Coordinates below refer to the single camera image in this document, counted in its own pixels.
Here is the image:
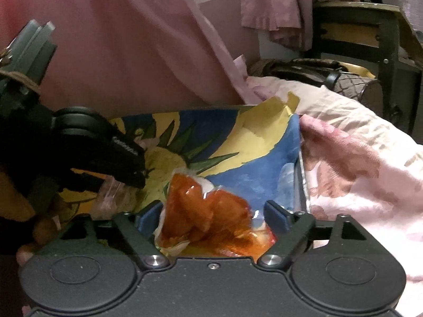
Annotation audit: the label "clear cracker bar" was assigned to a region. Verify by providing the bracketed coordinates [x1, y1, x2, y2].
[90, 176, 141, 220]

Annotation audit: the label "orange red snack bag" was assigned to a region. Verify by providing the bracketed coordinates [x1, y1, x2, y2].
[154, 170, 276, 261]

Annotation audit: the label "person's left hand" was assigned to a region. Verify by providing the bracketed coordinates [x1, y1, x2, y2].
[1, 173, 60, 268]

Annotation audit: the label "floral pink bedspread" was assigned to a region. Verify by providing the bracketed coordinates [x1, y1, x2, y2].
[235, 57, 422, 316]

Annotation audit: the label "shallow box with colourful lining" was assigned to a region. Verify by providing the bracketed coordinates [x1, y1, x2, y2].
[61, 94, 305, 220]

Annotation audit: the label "dark wooden desk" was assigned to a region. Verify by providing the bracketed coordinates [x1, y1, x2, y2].
[308, 2, 422, 134]

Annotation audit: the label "pink hanging clothes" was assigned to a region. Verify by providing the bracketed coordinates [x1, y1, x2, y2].
[241, 0, 359, 51]

